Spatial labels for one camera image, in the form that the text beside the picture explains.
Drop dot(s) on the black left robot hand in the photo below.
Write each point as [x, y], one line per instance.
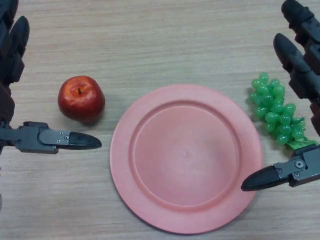
[47, 138]

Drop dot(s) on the pink round plate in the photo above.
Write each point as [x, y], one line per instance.
[187, 160]

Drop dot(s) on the green grape bunch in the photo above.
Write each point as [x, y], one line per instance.
[272, 110]

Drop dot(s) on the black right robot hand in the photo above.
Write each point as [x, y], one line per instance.
[305, 62]

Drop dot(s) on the red apple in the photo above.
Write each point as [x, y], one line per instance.
[80, 102]

